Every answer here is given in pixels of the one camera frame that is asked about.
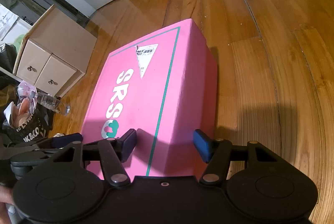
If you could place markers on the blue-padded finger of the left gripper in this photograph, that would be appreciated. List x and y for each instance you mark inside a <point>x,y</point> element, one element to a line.
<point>61,140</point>

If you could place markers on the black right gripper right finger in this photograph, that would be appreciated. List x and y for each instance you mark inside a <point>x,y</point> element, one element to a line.
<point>217,154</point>

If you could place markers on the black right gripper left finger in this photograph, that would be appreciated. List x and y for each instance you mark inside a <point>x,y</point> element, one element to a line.
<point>111,153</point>

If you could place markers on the pink SRS cardboard box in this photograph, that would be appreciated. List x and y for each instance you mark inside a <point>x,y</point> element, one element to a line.
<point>164,86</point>

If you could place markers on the person's hand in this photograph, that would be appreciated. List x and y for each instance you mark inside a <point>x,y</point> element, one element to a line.
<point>6,195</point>

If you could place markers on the black shopping bag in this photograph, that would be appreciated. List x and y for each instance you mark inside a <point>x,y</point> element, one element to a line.
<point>25,127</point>

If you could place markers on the clear plastic water bottle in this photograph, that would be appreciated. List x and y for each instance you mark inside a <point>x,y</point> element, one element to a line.
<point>29,93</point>

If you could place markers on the beige two-drawer cabinet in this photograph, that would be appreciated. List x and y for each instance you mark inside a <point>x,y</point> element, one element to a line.
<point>55,53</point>

